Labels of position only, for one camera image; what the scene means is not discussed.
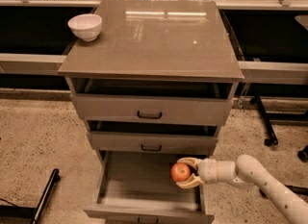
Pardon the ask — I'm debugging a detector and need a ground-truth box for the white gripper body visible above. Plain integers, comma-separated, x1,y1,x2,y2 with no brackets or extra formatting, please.
197,159,236,184

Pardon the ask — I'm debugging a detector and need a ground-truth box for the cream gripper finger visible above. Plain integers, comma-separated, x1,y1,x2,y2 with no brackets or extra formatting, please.
178,157,201,170
176,174,203,189

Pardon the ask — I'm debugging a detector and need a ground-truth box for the red apple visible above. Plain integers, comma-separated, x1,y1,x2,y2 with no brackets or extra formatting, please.
170,162,191,182

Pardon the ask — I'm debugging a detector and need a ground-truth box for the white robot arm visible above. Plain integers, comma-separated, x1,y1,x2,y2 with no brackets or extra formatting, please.
176,155,308,224

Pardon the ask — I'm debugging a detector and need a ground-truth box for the grey bottom drawer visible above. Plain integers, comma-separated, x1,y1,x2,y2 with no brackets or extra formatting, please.
85,152,214,224

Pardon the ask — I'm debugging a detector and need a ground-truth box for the grey drawer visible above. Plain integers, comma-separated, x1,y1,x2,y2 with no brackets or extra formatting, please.
68,78,238,126
87,121,218,155
85,152,214,224

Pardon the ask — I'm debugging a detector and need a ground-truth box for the grey drawer cabinet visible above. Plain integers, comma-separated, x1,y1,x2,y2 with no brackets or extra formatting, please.
57,0,245,224

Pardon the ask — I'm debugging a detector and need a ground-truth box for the grey middle drawer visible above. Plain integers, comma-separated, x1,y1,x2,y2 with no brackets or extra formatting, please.
87,121,218,155

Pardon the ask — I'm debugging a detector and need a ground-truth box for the grey top drawer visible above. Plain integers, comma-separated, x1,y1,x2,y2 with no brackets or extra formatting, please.
68,78,238,126

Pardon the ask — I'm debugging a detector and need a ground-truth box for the black stand leg right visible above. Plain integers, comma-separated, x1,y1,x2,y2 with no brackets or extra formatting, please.
250,94,278,147

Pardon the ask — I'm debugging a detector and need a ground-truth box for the black stand leg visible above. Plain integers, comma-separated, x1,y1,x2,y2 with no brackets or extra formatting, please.
250,94,278,147
30,168,61,224

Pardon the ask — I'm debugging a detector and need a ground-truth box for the black caster wheel far right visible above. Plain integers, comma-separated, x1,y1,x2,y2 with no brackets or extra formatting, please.
297,145,308,162

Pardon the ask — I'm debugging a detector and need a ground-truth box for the black stand leg left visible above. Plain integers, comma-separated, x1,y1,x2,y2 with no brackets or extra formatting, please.
30,168,61,224

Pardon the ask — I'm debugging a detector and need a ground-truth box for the white ceramic bowl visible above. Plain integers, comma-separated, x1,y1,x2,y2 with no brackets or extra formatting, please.
67,13,102,41

